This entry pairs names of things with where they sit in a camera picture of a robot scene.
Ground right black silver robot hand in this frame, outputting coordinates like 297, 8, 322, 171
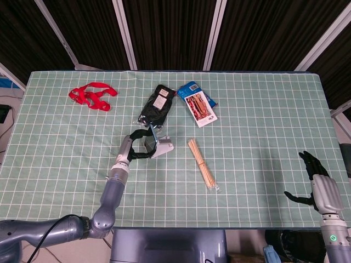
284, 150, 343, 215

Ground white folding phone stand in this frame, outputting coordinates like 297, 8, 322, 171
148, 135, 174, 159

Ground bundle of wooden sticks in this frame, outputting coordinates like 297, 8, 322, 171
187, 138, 221, 192

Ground grey-blue robot torso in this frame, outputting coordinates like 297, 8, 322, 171
109, 228, 228, 263

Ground black gloves in plastic pack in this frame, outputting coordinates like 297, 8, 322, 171
136, 84, 176, 130

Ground black bag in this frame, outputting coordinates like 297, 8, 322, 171
264, 229, 327, 263

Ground white frame bar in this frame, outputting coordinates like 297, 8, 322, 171
0, 62, 27, 91
330, 100, 351, 129

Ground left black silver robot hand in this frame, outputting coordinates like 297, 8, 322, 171
116, 128, 158, 167

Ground blue box on floor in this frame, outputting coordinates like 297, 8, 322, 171
0, 77, 20, 90

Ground red lanyard strap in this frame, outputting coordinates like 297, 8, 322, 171
67, 82, 118, 112

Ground black device on floor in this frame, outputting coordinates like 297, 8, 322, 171
0, 105, 12, 124

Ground blue cloth item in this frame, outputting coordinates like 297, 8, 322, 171
263, 245, 285, 263

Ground white frame post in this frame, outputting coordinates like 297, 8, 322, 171
112, 0, 138, 71
202, 0, 228, 71
34, 0, 102, 71
295, 4, 351, 71

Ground green checkered tablecloth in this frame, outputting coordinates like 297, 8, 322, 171
0, 70, 347, 230

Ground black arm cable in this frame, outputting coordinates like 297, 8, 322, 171
27, 218, 66, 263

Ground blue packet with picture card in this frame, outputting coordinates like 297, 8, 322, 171
177, 81, 219, 128

